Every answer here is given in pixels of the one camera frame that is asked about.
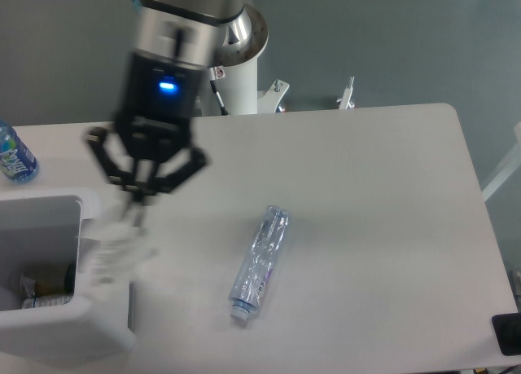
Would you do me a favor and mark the white trash can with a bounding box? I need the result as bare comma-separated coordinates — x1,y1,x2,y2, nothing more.
1,187,135,361

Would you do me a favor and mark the white frame at right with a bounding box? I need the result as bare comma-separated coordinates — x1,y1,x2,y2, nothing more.
480,122,520,201

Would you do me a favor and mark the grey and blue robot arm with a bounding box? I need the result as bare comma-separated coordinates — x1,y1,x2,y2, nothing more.
85,0,269,205

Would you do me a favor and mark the crushed clear plastic bottle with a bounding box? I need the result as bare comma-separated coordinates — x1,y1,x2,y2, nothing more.
229,205,291,323

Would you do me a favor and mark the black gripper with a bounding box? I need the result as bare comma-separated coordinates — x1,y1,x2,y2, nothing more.
85,51,208,206

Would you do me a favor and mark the blue labelled water bottle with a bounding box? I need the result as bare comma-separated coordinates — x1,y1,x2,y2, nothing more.
1,121,39,183

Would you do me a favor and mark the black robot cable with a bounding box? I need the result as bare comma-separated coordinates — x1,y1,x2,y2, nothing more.
209,76,230,117

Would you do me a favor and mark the white clamp bracket with screw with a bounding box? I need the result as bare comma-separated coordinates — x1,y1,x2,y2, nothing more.
337,76,356,109

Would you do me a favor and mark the trash inside the can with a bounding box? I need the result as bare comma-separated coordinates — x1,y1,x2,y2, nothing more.
7,263,77,309

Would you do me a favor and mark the black device at table edge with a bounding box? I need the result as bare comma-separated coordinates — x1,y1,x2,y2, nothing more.
492,313,521,356

